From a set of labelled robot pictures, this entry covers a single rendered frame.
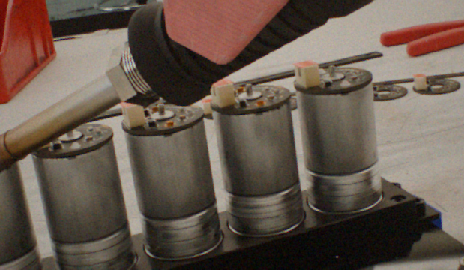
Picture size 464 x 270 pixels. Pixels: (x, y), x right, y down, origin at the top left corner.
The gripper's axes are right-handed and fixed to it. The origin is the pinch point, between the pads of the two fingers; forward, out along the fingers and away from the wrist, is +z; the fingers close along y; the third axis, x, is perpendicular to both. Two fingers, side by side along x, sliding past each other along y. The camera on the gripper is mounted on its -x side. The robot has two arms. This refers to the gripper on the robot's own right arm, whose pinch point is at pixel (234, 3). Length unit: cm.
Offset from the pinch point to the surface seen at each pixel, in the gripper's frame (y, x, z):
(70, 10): -358, -214, 193
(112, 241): -2.3, -1.9, 9.3
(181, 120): -4.4, -1.9, 5.8
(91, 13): -363, -204, 191
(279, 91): -7.2, -0.2, 4.9
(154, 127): -3.8, -2.4, 6.1
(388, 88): -26.8, 0.2, 11.3
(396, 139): -19.7, 2.5, 10.4
